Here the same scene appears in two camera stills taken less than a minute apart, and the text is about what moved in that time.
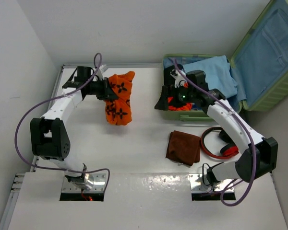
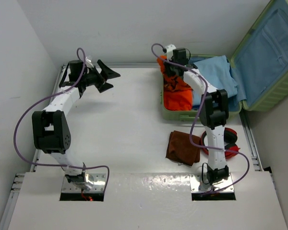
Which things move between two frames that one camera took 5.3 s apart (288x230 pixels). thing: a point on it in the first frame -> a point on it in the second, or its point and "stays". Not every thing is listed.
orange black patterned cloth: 118,111 -> 171,83
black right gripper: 162,103 -> 168,64
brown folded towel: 183,148 stays
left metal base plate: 98,179 stays
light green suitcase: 266,62 stays
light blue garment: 217,73 stays
